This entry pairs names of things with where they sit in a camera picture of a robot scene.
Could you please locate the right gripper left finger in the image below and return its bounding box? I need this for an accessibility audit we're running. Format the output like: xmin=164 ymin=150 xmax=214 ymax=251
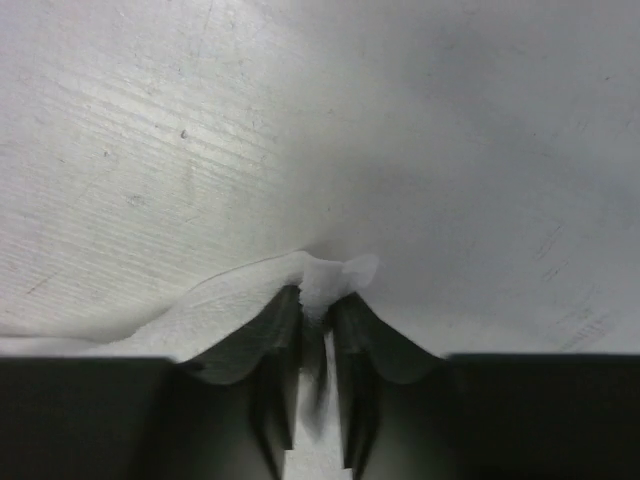
xmin=179 ymin=285 xmax=302 ymax=479

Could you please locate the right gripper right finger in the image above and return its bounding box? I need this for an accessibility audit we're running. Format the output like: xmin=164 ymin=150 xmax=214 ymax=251
xmin=333 ymin=294 xmax=450 ymax=479

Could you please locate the white towel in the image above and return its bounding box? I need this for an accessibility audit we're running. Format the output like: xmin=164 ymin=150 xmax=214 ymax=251
xmin=1 ymin=251 xmax=379 ymax=361

